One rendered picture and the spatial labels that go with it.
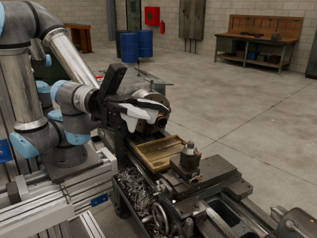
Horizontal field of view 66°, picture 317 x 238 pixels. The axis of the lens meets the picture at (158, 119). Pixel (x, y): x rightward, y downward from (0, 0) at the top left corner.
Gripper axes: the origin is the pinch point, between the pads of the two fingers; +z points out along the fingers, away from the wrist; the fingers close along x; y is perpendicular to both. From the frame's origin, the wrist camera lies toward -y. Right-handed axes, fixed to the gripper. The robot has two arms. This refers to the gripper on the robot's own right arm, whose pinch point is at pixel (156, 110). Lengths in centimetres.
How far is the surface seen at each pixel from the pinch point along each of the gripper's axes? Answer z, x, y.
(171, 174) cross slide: -24, -58, 55
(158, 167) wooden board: -38, -66, 59
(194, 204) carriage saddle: -7, -51, 61
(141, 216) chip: -43, -60, 94
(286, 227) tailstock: 32, -36, 42
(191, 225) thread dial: -3, -43, 66
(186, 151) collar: -16, -56, 37
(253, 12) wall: -178, -778, -100
